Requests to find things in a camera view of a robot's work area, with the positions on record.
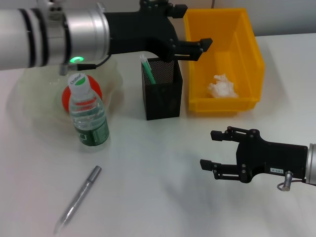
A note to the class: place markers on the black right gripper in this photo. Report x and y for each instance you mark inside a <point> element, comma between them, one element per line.
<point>271,158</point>

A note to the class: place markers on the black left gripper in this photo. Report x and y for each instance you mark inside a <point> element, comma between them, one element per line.
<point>138,32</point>

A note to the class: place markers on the mint green utility knife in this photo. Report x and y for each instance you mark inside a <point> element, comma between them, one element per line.
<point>149,70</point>

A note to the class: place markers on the white paper ball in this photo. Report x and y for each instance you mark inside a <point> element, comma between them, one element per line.
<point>222,87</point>

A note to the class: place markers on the red-orange toy orange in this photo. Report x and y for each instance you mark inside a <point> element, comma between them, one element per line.
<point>95,85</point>

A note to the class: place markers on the clear water bottle green label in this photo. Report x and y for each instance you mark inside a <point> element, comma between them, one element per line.
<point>91,123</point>

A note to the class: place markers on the silver clear pen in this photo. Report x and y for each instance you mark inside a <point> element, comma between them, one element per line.
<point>76,200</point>

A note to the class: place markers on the black mesh pen holder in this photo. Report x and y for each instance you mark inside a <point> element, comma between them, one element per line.
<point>163,103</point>

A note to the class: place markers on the pale green glass fruit plate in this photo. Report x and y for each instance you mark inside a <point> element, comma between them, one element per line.
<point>113,81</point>

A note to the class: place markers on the yellow plastic bin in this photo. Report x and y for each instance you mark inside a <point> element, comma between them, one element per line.
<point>222,102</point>

